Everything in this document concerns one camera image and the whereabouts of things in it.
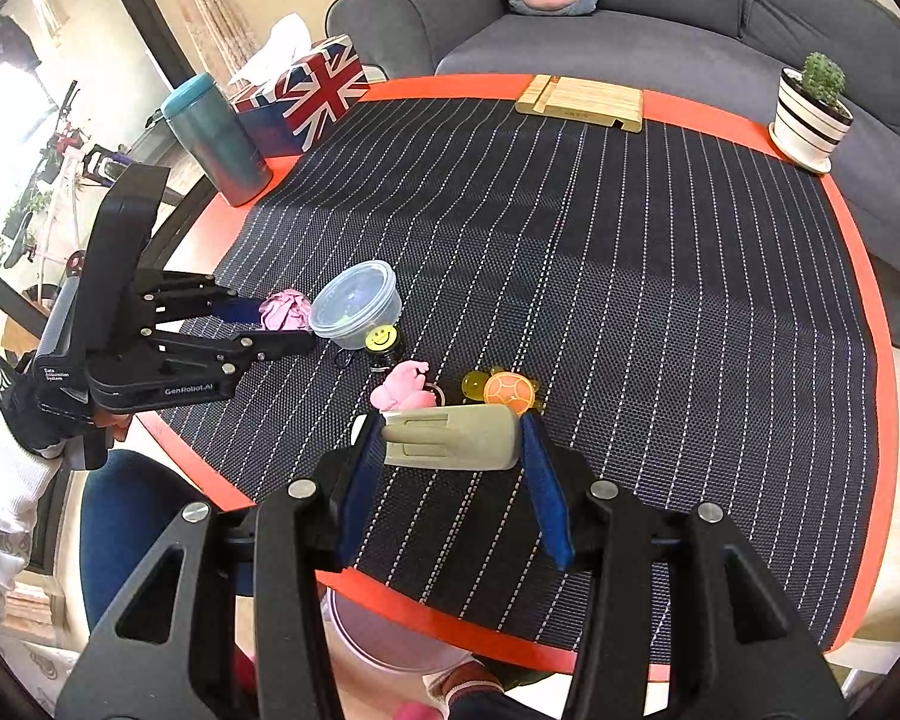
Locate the small yellow round toy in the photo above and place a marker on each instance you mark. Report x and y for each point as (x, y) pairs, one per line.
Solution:
(472, 386)

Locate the pink pig toy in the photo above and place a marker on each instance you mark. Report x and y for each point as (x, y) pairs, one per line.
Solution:
(401, 386)

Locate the person's right leg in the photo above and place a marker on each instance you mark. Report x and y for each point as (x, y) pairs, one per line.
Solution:
(495, 705)

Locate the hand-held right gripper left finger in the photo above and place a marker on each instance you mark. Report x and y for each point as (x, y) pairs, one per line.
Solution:
(356, 495)

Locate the potted cactus striped pot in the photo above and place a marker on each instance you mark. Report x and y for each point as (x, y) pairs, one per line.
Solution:
(806, 127)

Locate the orange turtle toy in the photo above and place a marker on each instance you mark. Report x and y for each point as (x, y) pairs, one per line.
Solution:
(510, 390)

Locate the dark grey sofa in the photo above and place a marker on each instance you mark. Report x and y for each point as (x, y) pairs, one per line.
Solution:
(645, 37)

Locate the beige patterned curtain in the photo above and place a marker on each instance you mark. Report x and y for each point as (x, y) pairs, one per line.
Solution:
(210, 7)

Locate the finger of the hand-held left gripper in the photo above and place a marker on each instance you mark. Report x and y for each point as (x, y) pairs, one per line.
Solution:
(195, 300)
(270, 345)

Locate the person's left hand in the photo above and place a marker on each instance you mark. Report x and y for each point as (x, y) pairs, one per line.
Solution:
(15, 405)

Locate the wooden phone stand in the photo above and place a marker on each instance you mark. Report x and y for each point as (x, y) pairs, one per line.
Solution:
(577, 101)

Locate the clear plastic container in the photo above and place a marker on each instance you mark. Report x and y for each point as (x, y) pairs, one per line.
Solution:
(356, 300)

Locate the pink paper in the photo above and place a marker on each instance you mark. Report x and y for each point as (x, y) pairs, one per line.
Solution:
(285, 311)

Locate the white tissue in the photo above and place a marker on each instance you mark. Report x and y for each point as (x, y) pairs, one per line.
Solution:
(277, 45)

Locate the flag print tissue box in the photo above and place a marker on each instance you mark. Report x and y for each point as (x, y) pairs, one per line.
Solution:
(315, 90)

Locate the person's left forearm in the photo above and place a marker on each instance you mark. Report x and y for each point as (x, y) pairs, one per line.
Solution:
(0, 495)

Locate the beige plastic bottle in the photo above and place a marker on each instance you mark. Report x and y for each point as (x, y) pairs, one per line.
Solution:
(450, 439)

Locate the black striped table mat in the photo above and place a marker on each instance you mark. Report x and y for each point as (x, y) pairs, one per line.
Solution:
(607, 277)

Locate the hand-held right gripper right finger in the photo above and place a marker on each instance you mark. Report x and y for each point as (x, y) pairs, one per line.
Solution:
(547, 495)

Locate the teal tumbler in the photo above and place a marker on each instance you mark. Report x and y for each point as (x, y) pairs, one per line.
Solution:
(217, 142)

